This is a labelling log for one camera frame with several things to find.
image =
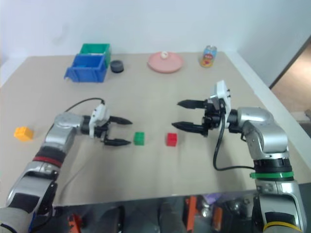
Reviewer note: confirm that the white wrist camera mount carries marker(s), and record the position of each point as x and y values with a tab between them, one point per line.
98	116
222	93

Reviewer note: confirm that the yellow toy brick cube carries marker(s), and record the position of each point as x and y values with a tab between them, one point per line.
23	133

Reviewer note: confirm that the blue plastic storage bin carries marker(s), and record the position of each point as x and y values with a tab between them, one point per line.
86	69

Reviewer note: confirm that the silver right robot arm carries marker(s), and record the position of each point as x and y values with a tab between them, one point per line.
267	136

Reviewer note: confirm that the small white figure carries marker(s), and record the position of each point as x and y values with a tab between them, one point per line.
164	54

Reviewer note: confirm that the red toy brick cube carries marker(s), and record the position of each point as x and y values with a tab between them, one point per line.
171	139

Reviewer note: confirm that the pink round plate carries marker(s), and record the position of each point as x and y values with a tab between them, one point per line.
165	63

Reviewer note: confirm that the green plastic storage bin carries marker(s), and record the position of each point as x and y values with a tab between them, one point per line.
97	49

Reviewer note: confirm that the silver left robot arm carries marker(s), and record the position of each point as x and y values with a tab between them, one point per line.
60	136

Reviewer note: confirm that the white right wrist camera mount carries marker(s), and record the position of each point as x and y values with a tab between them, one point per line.
222	93

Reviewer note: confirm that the green toy brick cube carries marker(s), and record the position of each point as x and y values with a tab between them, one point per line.
139	138

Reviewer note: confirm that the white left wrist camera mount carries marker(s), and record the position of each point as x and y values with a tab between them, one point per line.
98	116

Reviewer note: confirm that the colourful printed drink can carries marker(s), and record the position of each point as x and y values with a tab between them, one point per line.
209	56

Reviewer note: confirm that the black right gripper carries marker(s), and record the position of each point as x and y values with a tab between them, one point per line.
212	115

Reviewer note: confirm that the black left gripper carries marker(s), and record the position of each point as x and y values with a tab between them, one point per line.
103	129

